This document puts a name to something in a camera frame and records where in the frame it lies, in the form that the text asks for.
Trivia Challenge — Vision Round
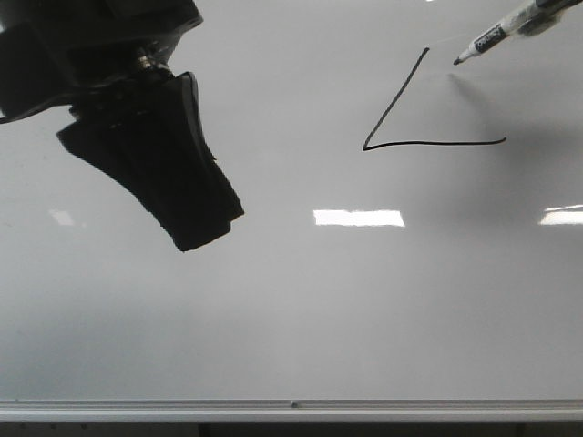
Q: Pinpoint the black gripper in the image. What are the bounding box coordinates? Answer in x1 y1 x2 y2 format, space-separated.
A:
1 1 203 123

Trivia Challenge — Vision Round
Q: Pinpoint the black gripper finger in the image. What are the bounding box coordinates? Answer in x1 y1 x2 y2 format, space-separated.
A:
57 72 244 251

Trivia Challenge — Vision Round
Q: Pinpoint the white dry-erase marker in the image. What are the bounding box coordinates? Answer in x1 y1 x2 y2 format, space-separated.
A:
453 1 569 66

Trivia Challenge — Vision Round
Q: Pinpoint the white whiteboard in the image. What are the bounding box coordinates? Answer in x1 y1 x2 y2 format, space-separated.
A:
1 1 582 401

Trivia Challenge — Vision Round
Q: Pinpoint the aluminium whiteboard tray rail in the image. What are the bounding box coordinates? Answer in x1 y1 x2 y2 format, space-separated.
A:
1 400 582 423

